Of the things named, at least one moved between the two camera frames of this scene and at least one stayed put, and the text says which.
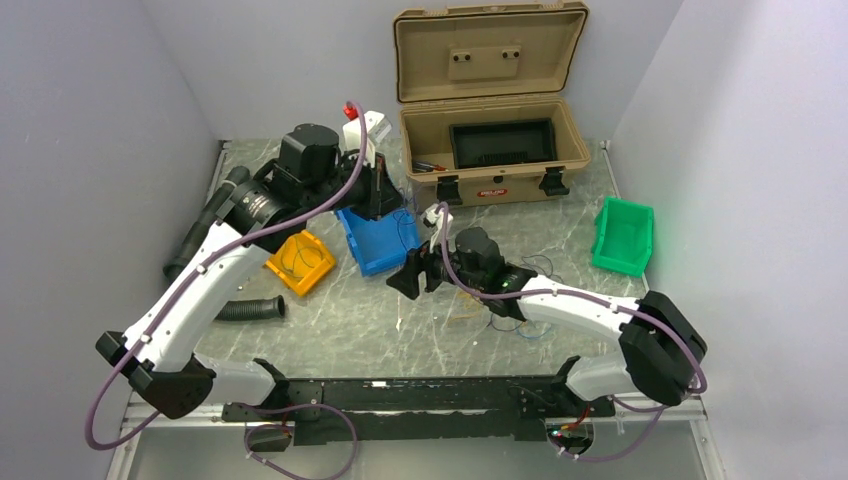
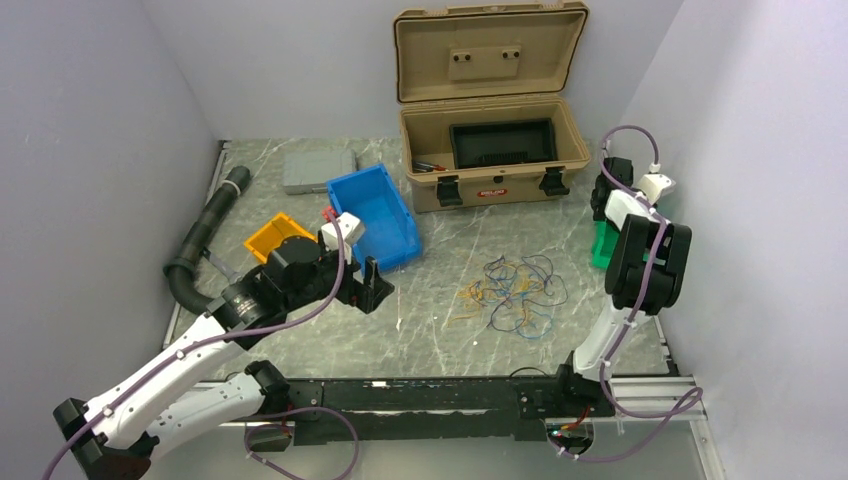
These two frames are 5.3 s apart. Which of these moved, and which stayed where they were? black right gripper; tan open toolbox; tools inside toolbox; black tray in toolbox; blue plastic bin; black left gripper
Moved: black left gripper; black right gripper
Stayed: tan open toolbox; tools inside toolbox; blue plastic bin; black tray in toolbox
